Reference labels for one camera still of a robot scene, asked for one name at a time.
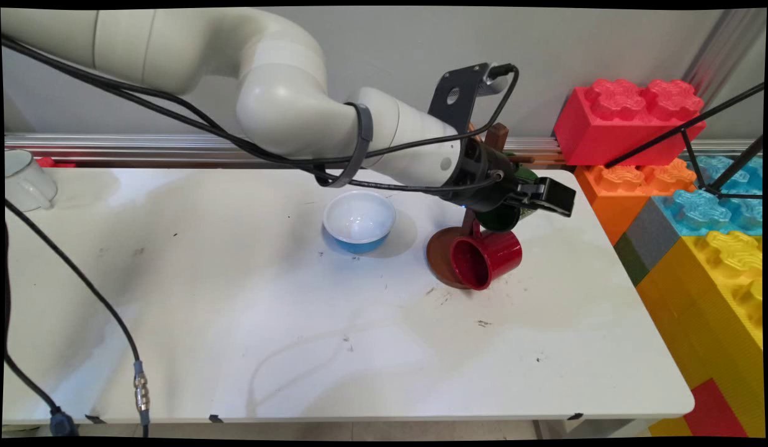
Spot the big red toy brick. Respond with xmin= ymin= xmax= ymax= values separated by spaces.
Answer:
xmin=553 ymin=79 xmax=707 ymax=168

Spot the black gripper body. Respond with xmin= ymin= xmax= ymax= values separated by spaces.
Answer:
xmin=449 ymin=140 xmax=533 ymax=213

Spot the blue and white bowl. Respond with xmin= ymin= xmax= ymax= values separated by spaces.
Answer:
xmin=322 ymin=190 xmax=397 ymax=255

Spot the red enamel mug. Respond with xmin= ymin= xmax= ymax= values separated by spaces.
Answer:
xmin=451 ymin=222 xmax=523 ymax=291

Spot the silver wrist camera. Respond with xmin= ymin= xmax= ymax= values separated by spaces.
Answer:
xmin=477 ymin=62 xmax=515 ymax=96

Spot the cable with silver connector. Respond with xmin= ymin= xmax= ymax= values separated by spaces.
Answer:
xmin=4 ymin=200 xmax=152 ymax=436

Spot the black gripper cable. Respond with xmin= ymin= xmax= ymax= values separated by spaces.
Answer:
xmin=4 ymin=40 xmax=505 ymax=192

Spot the big yellow toy brick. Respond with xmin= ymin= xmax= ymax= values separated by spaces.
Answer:
xmin=635 ymin=231 xmax=766 ymax=438

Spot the big orange toy brick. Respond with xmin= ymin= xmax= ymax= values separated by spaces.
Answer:
xmin=573 ymin=158 xmax=697 ymax=246

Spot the grey cable strap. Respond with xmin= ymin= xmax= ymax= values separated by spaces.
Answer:
xmin=315 ymin=102 xmax=375 ymax=188

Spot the big cyan toy brick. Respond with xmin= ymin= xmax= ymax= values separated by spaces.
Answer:
xmin=651 ymin=155 xmax=764 ymax=238

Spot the thick black cable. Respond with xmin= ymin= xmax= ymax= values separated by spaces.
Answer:
xmin=4 ymin=223 xmax=78 ymax=436

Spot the big dark green toy brick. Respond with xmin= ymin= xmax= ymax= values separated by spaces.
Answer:
xmin=613 ymin=233 xmax=650 ymax=287

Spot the white mug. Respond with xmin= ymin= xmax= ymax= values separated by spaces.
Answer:
xmin=4 ymin=149 xmax=58 ymax=212

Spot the black tripod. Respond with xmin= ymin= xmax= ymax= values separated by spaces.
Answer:
xmin=604 ymin=83 xmax=765 ymax=202

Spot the flat red toy brick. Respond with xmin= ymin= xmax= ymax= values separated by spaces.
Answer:
xmin=682 ymin=377 xmax=749 ymax=438

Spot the brown wooden mug tree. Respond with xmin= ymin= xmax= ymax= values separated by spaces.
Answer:
xmin=426 ymin=121 xmax=536 ymax=291

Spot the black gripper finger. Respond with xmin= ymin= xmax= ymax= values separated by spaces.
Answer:
xmin=514 ymin=177 xmax=577 ymax=217

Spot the big grey toy brick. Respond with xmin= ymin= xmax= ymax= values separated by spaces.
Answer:
xmin=625 ymin=197 xmax=681 ymax=274

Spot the green enamel mug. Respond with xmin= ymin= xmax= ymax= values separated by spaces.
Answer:
xmin=474 ymin=152 xmax=546 ymax=233

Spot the slanted aluminium post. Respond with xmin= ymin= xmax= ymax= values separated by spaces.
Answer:
xmin=682 ymin=9 xmax=767 ymax=103

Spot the horizontal aluminium rail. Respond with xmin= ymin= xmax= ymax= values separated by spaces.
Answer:
xmin=4 ymin=132 xmax=763 ymax=170

